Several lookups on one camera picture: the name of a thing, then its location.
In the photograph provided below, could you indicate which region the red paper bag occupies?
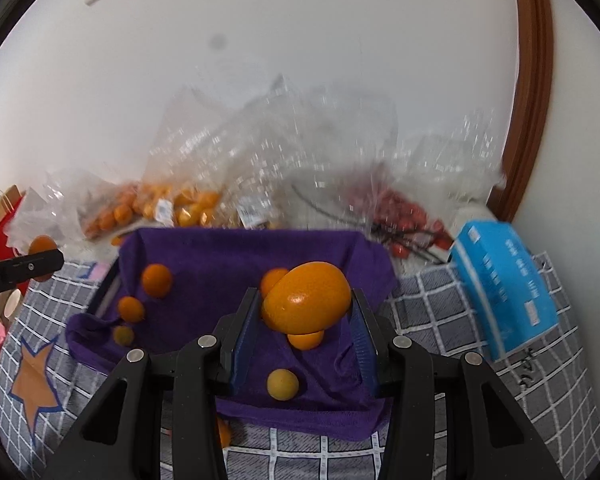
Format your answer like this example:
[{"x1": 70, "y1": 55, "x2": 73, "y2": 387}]
[{"x1": 0, "y1": 185, "x2": 31, "y2": 296}]

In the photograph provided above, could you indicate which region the purple towel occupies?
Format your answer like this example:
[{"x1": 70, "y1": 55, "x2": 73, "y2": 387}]
[{"x1": 65, "y1": 226, "x2": 398, "y2": 442}]

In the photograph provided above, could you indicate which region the blue tissue pack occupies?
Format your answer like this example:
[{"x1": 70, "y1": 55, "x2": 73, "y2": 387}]
[{"x1": 450, "y1": 220, "x2": 560, "y2": 361}]

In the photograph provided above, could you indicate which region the grey checked star blanket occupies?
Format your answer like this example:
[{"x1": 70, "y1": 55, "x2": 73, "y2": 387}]
[{"x1": 0, "y1": 252, "x2": 600, "y2": 480}]

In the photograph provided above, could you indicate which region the labelled plastic bag of oranges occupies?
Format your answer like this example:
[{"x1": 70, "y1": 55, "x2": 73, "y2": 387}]
[{"x1": 135, "y1": 180, "x2": 231, "y2": 228}]

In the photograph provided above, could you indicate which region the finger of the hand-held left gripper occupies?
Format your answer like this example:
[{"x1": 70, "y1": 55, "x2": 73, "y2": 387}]
[{"x1": 0, "y1": 249, "x2": 66, "y2": 288}]

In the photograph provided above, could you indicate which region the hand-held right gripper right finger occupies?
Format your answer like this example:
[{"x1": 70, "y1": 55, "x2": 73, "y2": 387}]
[{"x1": 350, "y1": 287, "x2": 563, "y2": 480}]

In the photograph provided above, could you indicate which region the oval orange mandarin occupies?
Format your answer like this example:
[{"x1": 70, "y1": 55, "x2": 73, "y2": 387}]
[{"x1": 28, "y1": 235, "x2": 60, "y2": 256}]

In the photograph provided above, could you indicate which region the bag of cherry tomatoes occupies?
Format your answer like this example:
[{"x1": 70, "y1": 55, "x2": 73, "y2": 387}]
[{"x1": 290, "y1": 160, "x2": 456, "y2": 261}]

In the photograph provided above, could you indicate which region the black tray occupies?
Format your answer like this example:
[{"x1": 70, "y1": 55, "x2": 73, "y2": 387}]
[{"x1": 94, "y1": 260, "x2": 123, "y2": 318}]

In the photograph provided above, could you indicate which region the large clear plastic bag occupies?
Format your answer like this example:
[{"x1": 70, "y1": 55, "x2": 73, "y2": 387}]
[{"x1": 145, "y1": 75, "x2": 506, "y2": 231}]

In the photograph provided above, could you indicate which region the brown wooden door frame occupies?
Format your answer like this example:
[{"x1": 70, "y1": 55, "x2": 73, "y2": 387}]
[{"x1": 487, "y1": 0, "x2": 553, "y2": 223}]

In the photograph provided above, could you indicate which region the large orange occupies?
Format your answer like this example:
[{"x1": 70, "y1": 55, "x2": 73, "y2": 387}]
[{"x1": 261, "y1": 261, "x2": 353, "y2": 336}]

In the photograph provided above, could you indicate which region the small orange kumquat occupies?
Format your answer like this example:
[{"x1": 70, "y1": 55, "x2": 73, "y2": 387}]
[{"x1": 215, "y1": 415, "x2": 232, "y2": 450}]

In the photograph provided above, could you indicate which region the yellow round fruit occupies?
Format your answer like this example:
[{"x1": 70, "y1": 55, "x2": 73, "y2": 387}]
[{"x1": 266, "y1": 368, "x2": 300, "y2": 401}]

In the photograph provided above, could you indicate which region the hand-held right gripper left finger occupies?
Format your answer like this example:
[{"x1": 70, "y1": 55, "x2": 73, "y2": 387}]
[{"x1": 42, "y1": 287, "x2": 263, "y2": 480}]

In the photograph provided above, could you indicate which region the plastic bag of mandarins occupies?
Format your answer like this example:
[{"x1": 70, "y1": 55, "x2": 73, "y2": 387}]
[{"x1": 77, "y1": 182, "x2": 146, "y2": 241}]

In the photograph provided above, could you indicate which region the crumpled white plastic bag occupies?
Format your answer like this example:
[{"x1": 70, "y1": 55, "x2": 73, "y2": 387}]
[{"x1": 5, "y1": 170, "x2": 86, "y2": 251}]

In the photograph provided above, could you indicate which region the paper cup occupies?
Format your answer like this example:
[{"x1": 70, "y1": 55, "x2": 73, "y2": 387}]
[{"x1": 2, "y1": 287, "x2": 26, "y2": 321}]

